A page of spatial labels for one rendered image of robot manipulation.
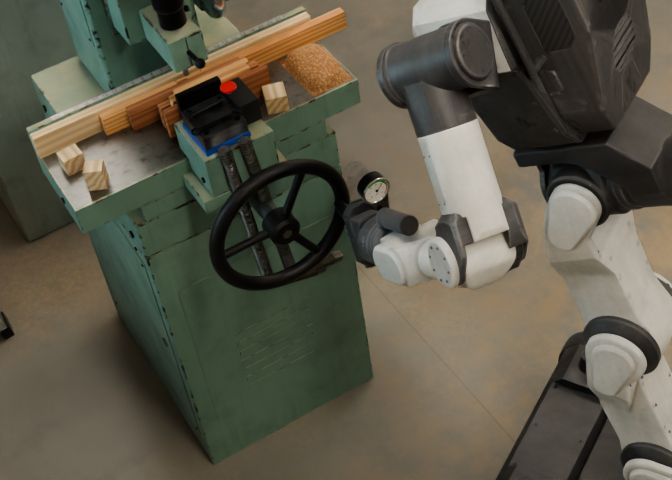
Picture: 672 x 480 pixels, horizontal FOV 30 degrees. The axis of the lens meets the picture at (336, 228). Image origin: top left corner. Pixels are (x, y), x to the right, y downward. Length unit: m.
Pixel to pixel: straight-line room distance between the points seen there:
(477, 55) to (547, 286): 1.56
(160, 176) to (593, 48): 0.89
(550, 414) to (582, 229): 0.75
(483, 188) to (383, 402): 1.32
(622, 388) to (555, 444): 0.40
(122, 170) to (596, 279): 0.88
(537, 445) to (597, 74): 1.08
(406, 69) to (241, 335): 1.09
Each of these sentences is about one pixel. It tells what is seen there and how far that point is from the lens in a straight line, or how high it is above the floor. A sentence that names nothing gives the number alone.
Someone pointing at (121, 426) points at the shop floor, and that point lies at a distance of 3.12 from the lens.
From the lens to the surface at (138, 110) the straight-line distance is 2.41.
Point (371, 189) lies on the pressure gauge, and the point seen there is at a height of 0.67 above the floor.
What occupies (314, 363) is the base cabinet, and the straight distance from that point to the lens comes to 2.91.
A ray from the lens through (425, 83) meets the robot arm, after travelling 1.76.
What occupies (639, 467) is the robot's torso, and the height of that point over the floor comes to 0.32.
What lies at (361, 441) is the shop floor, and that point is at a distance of 2.97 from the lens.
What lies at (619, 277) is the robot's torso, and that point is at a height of 0.79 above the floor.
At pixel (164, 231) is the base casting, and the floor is 0.76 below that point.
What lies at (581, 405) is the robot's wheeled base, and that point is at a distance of 2.77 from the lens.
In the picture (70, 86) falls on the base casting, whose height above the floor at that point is 0.80.
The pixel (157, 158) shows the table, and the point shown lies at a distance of 2.36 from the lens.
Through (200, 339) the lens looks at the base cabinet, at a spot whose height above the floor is 0.43.
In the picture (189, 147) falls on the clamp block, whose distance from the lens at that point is 2.29.
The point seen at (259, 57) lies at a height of 0.92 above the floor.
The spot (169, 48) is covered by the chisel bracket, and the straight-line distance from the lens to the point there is 2.34.
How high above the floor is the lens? 2.43
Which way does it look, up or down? 45 degrees down
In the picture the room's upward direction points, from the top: 9 degrees counter-clockwise
